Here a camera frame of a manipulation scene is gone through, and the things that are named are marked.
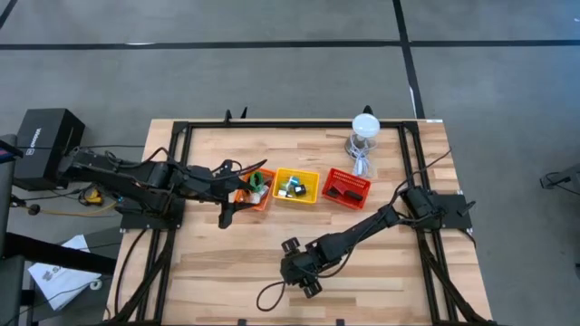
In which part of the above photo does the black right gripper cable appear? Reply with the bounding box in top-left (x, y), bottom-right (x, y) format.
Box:
top-left (256, 279), bottom-right (287, 312)

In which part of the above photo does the yellow cable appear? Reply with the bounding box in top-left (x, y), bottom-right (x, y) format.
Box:
top-left (39, 200), bottom-right (120, 218)

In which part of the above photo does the black cardboard box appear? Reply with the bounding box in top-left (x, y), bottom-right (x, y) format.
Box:
top-left (13, 107), bottom-right (86, 191)

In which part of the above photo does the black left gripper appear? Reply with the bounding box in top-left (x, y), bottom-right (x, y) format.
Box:
top-left (180, 165), bottom-right (257, 230)

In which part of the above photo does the white lamp cable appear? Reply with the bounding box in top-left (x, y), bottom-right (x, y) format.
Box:
top-left (349, 135), bottom-right (378, 179)

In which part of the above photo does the yellow plastic basket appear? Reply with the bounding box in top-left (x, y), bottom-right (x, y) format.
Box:
top-left (272, 167), bottom-right (321, 205)

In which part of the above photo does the white mushroom lamp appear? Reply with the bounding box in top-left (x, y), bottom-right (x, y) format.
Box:
top-left (344, 112), bottom-right (382, 158)

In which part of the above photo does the yellow tool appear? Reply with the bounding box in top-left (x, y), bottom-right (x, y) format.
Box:
top-left (80, 188), bottom-right (103, 207)

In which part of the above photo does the black aluminium table frame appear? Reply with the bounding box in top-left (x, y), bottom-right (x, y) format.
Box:
top-left (104, 118), bottom-right (498, 326)

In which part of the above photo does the green wristwatch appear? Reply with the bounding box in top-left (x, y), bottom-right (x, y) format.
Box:
top-left (248, 170), bottom-right (266, 194)

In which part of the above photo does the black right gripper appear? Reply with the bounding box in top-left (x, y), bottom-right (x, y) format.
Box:
top-left (280, 236), bottom-right (327, 300)

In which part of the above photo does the orange plastic basket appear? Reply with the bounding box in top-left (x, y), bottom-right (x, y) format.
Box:
top-left (233, 167), bottom-right (276, 213)

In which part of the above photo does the black desk edge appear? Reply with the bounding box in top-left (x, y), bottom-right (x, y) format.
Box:
top-left (0, 230), bottom-right (118, 326)

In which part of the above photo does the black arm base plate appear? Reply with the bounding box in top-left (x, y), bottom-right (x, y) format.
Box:
top-left (120, 197), bottom-right (187, 231)
top-left (401, 192), bottom-right (477, 231)

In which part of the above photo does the white paper sheet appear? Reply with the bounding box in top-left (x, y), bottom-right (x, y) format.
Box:
top-left (27, 234), bottom-right (102, 312)

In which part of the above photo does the red plastic basket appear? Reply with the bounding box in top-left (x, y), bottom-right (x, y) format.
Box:
top-left (321, 167), bottom-right (372, 211)

